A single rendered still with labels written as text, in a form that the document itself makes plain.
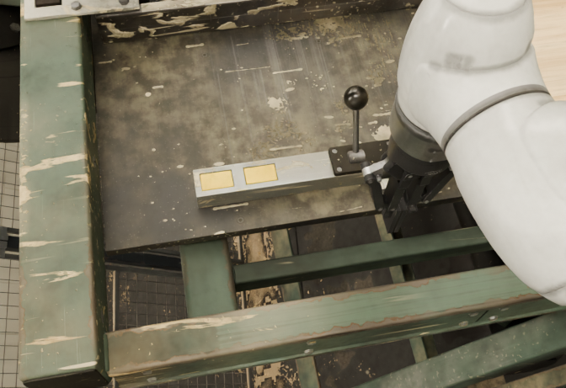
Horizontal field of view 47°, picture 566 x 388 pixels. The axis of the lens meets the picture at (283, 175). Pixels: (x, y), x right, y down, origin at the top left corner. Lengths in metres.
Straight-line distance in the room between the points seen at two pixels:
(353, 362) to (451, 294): 2.00
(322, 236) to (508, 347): 1.67
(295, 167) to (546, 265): 0.59
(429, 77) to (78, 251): 0.56
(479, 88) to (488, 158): 0.06
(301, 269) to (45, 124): 0.46
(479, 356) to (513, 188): 1.16
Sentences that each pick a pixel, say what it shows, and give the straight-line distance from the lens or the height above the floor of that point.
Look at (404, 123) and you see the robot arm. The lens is 0.67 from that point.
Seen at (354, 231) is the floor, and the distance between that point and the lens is 3.01.
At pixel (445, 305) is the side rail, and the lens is 0.98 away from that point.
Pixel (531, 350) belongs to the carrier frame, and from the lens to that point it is 1.60.
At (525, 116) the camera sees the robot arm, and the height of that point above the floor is 1.74.
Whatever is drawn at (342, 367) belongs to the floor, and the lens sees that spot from 3.01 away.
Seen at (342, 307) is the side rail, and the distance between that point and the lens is 0.95.
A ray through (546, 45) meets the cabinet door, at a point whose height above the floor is 1.10.
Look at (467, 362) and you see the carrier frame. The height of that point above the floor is 0.79.
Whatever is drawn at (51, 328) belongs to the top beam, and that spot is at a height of 1.84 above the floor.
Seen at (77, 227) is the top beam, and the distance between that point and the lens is 0.96.
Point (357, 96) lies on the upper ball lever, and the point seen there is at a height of 1.52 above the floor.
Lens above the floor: 2.21
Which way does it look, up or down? 40 degrees down
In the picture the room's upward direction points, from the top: 75 degrees counter-clockwise
